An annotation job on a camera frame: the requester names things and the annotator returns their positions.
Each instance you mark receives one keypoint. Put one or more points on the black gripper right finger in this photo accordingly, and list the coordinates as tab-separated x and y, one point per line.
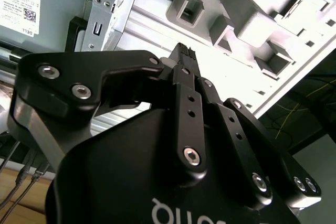
236	138

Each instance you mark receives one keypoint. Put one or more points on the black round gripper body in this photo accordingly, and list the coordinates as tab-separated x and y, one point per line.
118	176

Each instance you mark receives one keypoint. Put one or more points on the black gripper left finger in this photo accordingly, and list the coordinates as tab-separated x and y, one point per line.
65	75

